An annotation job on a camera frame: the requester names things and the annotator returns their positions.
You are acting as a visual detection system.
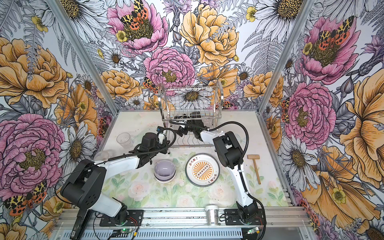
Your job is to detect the lavender bowl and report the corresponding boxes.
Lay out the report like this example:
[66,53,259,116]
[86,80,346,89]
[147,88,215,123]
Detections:
[154,160,176,180]

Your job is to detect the chrome two-tier dish rack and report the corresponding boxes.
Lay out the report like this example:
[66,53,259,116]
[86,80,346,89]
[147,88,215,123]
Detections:
[158,82,224,148]

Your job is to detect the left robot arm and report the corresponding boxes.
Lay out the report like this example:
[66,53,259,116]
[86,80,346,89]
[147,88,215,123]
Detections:
[60,131,177,228]

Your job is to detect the small wooden mallet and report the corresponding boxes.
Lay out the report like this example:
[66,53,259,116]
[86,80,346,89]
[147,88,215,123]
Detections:
[247,155,261,185]

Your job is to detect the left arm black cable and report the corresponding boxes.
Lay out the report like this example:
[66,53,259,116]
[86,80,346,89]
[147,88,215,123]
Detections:
[53,128,177,205]

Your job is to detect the green rimmed white plate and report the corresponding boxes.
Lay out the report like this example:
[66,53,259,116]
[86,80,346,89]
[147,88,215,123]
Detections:
[189,180,216,188]

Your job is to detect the pink patterned white plate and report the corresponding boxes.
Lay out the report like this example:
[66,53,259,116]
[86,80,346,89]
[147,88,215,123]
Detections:
[185,154,220,182]

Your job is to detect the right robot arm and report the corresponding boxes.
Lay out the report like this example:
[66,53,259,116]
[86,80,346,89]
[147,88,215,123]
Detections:
[170,118,267,226]

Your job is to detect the black handheld device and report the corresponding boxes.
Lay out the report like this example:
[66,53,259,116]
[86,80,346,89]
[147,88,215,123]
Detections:
[70,209,92,240]

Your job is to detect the aluminium front rail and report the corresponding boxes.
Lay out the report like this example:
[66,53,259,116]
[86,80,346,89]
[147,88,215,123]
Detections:
[56,207,310,230]

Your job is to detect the clear glass tumbler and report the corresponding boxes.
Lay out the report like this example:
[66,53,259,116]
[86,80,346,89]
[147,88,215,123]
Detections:
[116,132,133,149]

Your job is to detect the clear plastic cup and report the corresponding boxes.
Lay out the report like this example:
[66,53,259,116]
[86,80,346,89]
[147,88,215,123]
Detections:
[94,151,110,164]

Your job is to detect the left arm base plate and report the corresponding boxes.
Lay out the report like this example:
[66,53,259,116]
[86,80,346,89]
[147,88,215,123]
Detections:
[100,210,144,227]

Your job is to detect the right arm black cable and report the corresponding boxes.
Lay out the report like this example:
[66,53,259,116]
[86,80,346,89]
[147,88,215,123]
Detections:
[168,119,267,240]

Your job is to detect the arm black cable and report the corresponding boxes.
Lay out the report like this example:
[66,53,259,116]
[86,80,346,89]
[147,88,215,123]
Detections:
[53,128,177,205]
[168,119,267,240]

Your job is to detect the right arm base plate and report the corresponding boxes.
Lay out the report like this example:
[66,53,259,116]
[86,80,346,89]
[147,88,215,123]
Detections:
[224,209,266,226]

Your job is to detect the white cylinder on rail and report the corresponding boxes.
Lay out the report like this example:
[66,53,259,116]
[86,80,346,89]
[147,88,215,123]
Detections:
[205,205,219,226]

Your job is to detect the green circuit board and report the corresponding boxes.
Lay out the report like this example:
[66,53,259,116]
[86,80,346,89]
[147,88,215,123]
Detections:
[117,228,139,236]

